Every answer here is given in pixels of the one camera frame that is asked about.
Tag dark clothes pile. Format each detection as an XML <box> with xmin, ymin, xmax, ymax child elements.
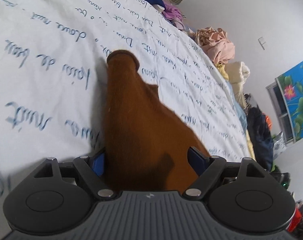
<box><xmin>244</xmin><ymin>94</ymin><xmax>274</xmax><ymax>171</ymax></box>

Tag white wall switch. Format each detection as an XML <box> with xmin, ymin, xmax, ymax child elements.
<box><xmin>258</xmin><ymin>37</ymin><xmax>266</xmax><ymax>50</ymax></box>

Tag yellow cloth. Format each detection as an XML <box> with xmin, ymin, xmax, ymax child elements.
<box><xmin>215</xmin><ymin>62</ymin><xmax>229</xmax><ymax>81</ymax></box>

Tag pink crumpled clothes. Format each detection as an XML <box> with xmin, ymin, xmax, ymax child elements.
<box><xmin>195</xmin><ymin>27</ymin><xmax>235</xmax><ymax>64</ymax></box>

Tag purple cloth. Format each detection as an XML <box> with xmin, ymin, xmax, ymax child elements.
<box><xmin>162</xmin><ymin>2</ymin><xmax>185</xmax><ymax>30</ymax></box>

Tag white script-print bed sheet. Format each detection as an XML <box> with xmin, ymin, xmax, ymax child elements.
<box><xmin>0</xmin><ymin>0</ymin><xmax>250</xmax><ymax>206</ymax></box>

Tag cream padded jacket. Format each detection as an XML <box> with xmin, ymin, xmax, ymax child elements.
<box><xmin>225</xmin><ymin>62</ymin><xmax>250</xmax><ymax>109</ymax></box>

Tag light blue cloth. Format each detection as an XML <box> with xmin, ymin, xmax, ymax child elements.
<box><xmin>227</xmin><ymin>82</ymin><xmax>247</xmax><ymax>133</ymax></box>

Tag brown knit sweater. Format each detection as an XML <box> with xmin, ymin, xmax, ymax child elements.
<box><xmin>104</xmin><ymin>50</ymin><xmax>207</xmax><ymax>192</ymax></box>

